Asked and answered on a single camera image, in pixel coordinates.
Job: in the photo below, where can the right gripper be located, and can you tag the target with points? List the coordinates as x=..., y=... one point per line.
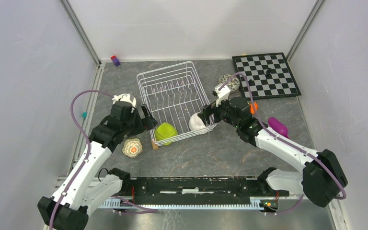
x=210, y=109

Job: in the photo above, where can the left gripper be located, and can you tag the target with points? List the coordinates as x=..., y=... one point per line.
x=148, y=122

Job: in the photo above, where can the white round bowl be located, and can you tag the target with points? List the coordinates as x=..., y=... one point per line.
x=197, y=125

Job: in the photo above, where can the green square plastic bowl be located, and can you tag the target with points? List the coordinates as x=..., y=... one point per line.
x=164, y=131

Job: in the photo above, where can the cream lobed small bowl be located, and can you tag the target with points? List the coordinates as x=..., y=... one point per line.
x=132, y=147

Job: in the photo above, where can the pink patterned bowl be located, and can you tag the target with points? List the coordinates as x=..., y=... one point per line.
x=233, y=84

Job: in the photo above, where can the large white ribbed bowl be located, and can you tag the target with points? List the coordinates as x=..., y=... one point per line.
x=127, y=97

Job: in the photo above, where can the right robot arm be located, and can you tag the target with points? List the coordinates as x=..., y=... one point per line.
x=319, y=175

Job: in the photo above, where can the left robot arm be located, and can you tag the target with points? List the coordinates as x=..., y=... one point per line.
x=71, y=205

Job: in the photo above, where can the small wooden block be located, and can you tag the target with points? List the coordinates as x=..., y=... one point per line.
x=154, y=145

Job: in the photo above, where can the orange curved plastic piece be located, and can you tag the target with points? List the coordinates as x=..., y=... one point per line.
x=253, y=108

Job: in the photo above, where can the red purple block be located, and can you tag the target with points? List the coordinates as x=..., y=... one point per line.
x=115, y=61

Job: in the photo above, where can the magenta plastic scoop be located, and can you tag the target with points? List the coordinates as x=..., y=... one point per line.
x=278, y=127

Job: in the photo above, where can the black white chessboard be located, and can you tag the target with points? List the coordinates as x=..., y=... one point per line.
x=277, y=85

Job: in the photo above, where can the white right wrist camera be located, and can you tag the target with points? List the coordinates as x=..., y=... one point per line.
x=221, y=92

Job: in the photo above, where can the white wire dish rack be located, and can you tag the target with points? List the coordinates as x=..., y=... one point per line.
x=173, y=94

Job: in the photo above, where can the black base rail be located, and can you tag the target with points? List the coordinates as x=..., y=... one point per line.
x=196, y=190

